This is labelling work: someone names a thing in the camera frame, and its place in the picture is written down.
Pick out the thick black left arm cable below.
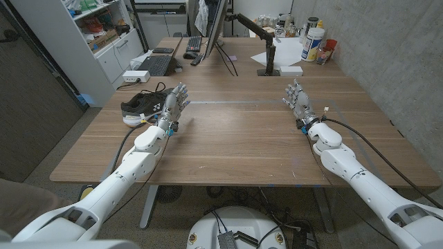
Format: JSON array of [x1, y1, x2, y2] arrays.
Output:
[[109, 120, 153, 174]]

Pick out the white paper sheet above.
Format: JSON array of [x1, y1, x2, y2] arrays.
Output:
[[250, 37, 305, 68]]

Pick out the white shelf cabinet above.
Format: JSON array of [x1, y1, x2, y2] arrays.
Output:
[[10, 0, 145, 108]]

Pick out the white wipes canister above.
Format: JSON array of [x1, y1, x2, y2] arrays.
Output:
[[300, 27, 325, 63]]

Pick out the small white box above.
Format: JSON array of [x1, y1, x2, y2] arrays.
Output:
[[278, 65, 304, 77]]

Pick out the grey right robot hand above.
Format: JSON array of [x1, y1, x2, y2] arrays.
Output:
[[282, 78, 321, 131]]

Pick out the dark lidded jar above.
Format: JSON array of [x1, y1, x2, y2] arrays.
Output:
[[304, 17, 320, 39]]

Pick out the person leg brown trousers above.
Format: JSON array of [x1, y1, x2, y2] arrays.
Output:
[[0, 178, 73, 239]]

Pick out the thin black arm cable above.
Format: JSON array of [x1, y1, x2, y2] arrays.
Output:
[[305, 133, 401, 247], [102, 134, 170, 224]]

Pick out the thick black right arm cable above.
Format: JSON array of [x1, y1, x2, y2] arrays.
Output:
[[323, 117, 443, 210]]

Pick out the red cup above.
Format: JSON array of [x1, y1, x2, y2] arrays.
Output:
[[324, 38, 338, 56]]

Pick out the white power strip box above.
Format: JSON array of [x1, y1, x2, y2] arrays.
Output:
[[122, 70, 151, 84]]

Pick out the black sneaker white sole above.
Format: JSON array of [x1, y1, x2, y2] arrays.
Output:
[[120, 86, 176, 128]]

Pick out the black laptop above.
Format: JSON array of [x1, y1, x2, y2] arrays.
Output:
[[136, 54, 183, 77]]

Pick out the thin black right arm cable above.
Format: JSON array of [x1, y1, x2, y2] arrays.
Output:
[[305, 133, 401, 247]]

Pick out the black keyboard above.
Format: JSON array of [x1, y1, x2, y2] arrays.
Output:
[[186, 35, 203, 53]]

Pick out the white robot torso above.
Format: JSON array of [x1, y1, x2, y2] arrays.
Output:
[[186, 206, 287, 249]]

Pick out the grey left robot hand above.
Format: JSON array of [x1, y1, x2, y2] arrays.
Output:
[[156, 82, 191, 135]]

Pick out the black computer monitor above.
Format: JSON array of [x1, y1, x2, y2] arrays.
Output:
[[204, 0, 229, 59]]

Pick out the white hanging cloth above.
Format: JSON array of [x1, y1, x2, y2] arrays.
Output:
[[194, 0, 210, 37]]

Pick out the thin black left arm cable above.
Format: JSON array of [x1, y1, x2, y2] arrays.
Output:
[[102, 134, 170, 224]]

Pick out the grey table leg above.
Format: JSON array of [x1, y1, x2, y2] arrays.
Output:
[[313, 187, 336, 234], [139, 185, 159, 230]]

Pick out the clear plastic cup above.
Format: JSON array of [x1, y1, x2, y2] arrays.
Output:
[[315, 46, 332, 66]]

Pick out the black round fan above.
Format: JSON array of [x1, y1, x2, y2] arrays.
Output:
[[156, 185, 183, 204]]

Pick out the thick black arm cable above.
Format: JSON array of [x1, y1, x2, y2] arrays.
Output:
[[109, 120, 153, 174], [323, 117, 443, 210]]

